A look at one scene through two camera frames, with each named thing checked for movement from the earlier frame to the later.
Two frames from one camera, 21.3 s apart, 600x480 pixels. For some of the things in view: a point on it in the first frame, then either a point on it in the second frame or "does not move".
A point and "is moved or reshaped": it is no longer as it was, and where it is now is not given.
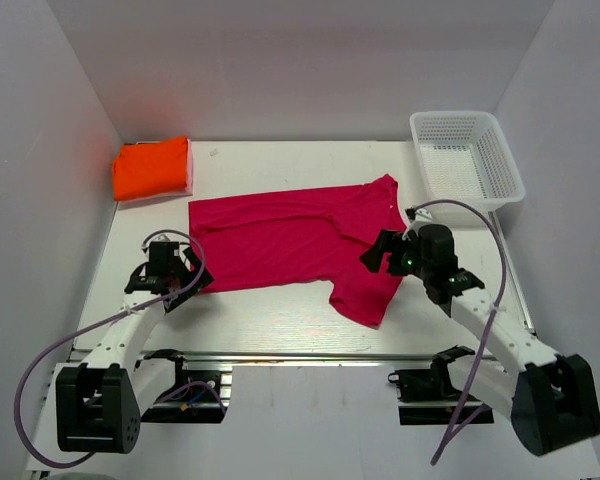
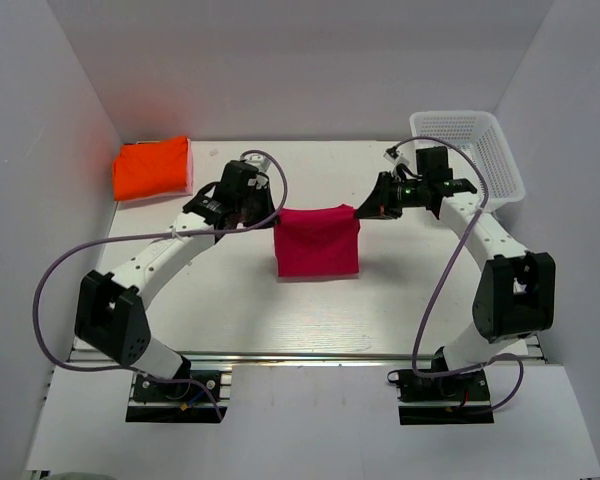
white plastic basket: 465,156 does not move
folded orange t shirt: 150,168 does not move
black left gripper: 207,279 -> 262,189
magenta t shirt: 300,237 is moved or reshaped
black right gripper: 389,240 -> 380,204
